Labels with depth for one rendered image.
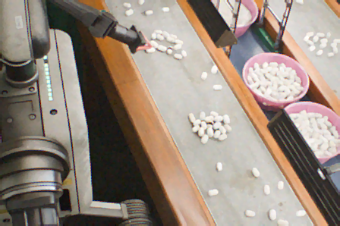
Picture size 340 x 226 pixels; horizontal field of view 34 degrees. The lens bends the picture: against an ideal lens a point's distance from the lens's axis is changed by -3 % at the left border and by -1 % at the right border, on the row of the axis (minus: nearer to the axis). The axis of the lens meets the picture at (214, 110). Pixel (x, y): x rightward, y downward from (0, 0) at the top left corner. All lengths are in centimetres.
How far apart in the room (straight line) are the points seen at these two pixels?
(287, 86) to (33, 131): 134
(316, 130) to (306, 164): 56
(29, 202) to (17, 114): 18
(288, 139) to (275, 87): 64
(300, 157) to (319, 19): 114
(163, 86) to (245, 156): 43
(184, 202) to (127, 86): 53
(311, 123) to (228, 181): 43
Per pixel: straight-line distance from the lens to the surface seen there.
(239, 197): 188
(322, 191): 154
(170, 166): 189
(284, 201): 191
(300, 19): 258
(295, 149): 160
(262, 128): 204
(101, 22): 199
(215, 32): 189
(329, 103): 221
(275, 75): 230
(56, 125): 111
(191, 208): 181
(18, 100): 116
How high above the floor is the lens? 231
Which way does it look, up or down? 49 degrees down
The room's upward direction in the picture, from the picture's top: 11 degrees clockwise
